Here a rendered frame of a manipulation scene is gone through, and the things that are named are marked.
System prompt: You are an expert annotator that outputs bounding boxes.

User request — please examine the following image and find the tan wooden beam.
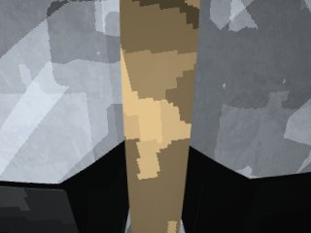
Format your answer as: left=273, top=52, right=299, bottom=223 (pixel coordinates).
left=120, top=0, right=199, bottom=233

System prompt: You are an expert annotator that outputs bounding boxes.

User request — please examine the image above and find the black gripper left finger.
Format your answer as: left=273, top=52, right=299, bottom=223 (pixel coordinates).
left=0, top=141, right=129, bottom=233

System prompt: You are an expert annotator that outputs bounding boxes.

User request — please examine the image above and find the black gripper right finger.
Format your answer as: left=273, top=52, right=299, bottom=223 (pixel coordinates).
left=182, top=147, right=311, bottom=233

